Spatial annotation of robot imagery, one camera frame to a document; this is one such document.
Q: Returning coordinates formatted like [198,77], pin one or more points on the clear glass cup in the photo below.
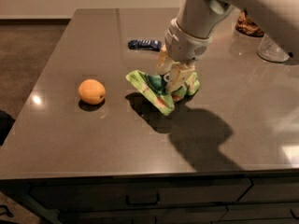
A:
[271,52]

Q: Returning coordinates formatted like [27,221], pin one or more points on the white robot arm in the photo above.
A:
[191,31]

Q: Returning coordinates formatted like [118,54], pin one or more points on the green rice chip bag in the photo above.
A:
[153,88]

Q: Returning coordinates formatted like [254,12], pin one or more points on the glass jar with black lid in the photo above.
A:
[246,26]

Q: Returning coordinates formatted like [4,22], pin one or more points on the dark right cabinet drawer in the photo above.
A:
[272,190]

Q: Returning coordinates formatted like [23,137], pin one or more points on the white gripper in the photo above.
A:
[185,47]

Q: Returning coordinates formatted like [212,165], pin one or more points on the blue snack bar wrapper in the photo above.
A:
[145,44]

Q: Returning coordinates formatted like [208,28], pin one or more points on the dark cabinet drawer with handle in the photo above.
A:
[119,196]

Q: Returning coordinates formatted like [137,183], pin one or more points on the orange fruit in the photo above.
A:
[92,92]

